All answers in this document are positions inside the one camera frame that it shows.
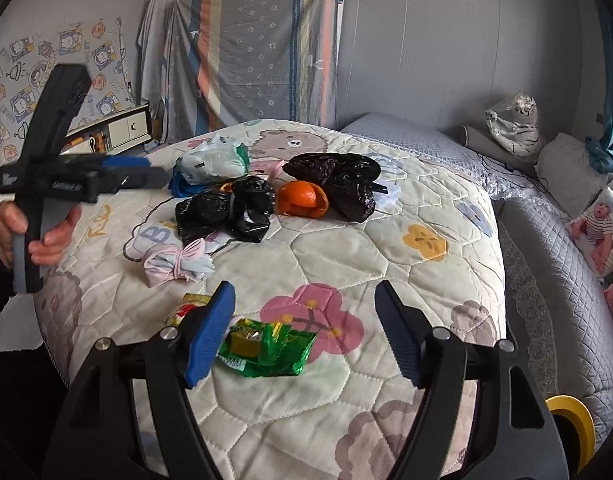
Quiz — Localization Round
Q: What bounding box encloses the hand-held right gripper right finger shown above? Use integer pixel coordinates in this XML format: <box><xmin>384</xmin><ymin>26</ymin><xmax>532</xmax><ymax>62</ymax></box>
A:
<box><xmin>374</xmin><ymin>280</ymin><xmax>573</xmax><ymax>480</ymax></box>

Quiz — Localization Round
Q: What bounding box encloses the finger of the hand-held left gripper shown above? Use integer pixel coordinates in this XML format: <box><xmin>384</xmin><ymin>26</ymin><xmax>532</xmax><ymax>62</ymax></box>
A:
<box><xmin>99</xmin><ymin>155</ymin><xmax>152</xmax><ymax>170</ymax></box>
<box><xmin>117</xmin><ymin>166</ymin><xmax>168</xmax><ymax>191</ymax></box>

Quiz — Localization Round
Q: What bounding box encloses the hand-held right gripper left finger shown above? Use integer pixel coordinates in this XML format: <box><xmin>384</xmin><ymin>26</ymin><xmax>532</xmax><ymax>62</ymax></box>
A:
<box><xmin>41</xmin><ymin>281</ymin><xmax>237</xmax><ymax>480</ymax></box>

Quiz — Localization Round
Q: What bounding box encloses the blue plastic bag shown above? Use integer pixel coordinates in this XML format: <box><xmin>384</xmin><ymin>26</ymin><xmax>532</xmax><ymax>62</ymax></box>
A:
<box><xmin>168</xmin><ymin>167</ymin><xmax>207</xmax><ymax>198</ymax></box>

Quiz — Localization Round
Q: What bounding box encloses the green foil wrapper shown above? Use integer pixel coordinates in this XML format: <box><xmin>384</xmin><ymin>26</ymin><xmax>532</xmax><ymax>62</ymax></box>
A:
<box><xmin>216</xmin><ymin>317</ymin><xmax>318</xmax><ymax>378</ymax></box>

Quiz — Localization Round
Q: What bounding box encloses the orange peel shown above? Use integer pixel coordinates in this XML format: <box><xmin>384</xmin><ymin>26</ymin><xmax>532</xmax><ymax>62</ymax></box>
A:
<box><xmin>276</xmin><ymin>180</ymin><xmax>330</xmax><ymax>218</ymax></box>

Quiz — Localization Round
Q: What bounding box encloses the person's left hand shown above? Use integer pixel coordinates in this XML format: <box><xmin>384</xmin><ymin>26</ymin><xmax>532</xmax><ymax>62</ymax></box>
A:
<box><xmin>0</xmin><ymin>201</ymin><xmax>83</xmax><ymax>268</ymax></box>

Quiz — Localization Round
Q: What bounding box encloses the white cabinet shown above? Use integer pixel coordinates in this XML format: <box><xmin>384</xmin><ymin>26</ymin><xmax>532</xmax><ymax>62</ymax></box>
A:
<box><xmin>61</xmin><ymin>104</ymin><xmax>154</xmax><ymax>153</ymax></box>

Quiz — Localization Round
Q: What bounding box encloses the yellow and red wrapper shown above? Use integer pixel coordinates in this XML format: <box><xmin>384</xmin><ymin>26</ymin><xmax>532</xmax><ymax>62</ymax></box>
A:
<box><xmin>166</xmin><ymin>292</ymin><xmax>212</xmax><ymax>328</ymax></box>

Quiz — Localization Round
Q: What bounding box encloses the white and green plastic bag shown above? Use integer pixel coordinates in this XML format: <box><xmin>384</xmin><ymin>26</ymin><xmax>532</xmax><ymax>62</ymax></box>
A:
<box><xmin>176</xmin><ymin>135</ymin><xmax>251</xmax><ymax>187</ymax></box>

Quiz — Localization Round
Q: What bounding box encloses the small black plastic bag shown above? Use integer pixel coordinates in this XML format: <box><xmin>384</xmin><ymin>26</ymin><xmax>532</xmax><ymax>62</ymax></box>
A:
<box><xmin>175</xmin><ymin>176</ymin><xmax>277</xmax><ymax>243</ymax></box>

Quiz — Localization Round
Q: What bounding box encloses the pink cloth bundle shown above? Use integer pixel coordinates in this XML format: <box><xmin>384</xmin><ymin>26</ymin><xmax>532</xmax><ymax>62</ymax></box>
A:
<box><xmin>142</xmin><ymin>238</ymin><xmax>214</xmax><ymax>288</ymax></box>

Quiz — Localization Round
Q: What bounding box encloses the printed cartoon quilt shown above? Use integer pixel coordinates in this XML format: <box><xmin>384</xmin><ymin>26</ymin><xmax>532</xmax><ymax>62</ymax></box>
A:
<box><xmin>34</xmin><ymin>119</ymin><xmax>509</xmax><ymax>480</ymax></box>

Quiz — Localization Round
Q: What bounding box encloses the pale hanging cloth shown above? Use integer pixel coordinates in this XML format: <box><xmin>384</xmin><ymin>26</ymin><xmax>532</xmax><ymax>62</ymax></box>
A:
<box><xmin>138</xmin><ymin>0</ymin><xmax>182</xmax><ymax>143</ymax></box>

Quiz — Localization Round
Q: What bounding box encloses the large black plastic bag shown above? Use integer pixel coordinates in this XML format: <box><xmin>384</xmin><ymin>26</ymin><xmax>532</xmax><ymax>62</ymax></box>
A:
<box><xmin>282</xmin><ymin>152</ymin><xmax>382</xmax><ymax>223</ymax></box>

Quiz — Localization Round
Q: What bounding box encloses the grey quilted bedspread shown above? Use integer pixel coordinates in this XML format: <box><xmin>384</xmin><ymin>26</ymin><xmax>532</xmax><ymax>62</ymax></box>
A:
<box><xmin>339</xmin><ymin>112</ymin><xmax>613</xmax><ymax>411</ymax></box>

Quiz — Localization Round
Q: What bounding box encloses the striped cloth cover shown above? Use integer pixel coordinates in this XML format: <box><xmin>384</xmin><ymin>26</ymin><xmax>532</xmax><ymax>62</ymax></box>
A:
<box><xmin>164</xmin><ymin>0</ymin><xmax>344</xmax><ymax>143</ymax></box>

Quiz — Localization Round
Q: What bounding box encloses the yellow tape roll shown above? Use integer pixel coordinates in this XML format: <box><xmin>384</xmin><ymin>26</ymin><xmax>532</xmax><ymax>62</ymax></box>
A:
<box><xmin>545</xmin><ymin>395</ymin><xmax>597</xmax><ymax>473</ymax></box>

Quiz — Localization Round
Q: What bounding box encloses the grey bolster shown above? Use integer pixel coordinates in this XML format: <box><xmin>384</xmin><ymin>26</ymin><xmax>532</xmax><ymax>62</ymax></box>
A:
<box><xmin>459</xmin><ymin>124</ymin><xmax>537</xmax><ymax>176</ymax></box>

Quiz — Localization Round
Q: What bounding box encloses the grey pillow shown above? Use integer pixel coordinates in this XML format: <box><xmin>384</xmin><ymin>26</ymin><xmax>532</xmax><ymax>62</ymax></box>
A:
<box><xmin>536</xmin><ymin>132</ymin><xmax>613</xmax><ymax>218</ymax></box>

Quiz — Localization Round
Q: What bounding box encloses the plastic-wrapped plush tiger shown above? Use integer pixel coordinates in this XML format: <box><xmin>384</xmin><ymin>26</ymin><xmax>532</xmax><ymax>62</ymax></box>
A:
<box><xmin>485</xmin><ymin>91</ymin><xmax>544</xmax><ymax>155</ymax></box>

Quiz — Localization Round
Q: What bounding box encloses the teal curtain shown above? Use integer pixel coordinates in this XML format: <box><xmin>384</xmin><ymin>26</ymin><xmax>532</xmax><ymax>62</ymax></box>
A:
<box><xmin>583</xmin><ymin>10</ymin><xmax>613</xmax><ymax>173</ymax></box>

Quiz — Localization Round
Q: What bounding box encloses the cartoon wall poster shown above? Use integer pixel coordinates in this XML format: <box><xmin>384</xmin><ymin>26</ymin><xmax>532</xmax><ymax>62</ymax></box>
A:
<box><xmin>0</xmin><ymin>15</ymin><xmax>137</xmax><ymax>171</ymax></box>

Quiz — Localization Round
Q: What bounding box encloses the black cable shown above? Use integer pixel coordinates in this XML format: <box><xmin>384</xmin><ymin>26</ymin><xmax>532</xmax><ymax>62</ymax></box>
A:
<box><xmin>479</xmin><ymin>152</ymin><xmax>552</xmax><ymax>196</ymax></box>

